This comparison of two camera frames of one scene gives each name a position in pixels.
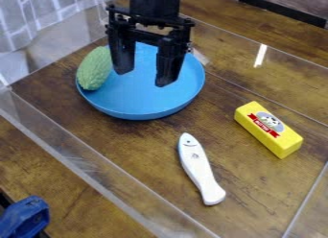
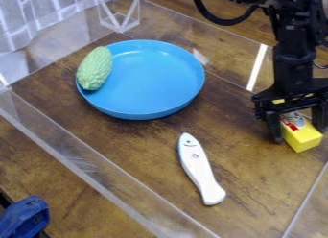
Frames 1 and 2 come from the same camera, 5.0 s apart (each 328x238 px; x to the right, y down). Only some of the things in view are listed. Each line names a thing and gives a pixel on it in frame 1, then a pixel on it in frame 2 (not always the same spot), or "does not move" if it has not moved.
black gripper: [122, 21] → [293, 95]
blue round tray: [133, 97] does not move
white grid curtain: [29, 11] does not move
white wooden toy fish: [195, 162] does not move
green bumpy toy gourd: [94, 68] does not move
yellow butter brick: [274, 134] → [298, 131]
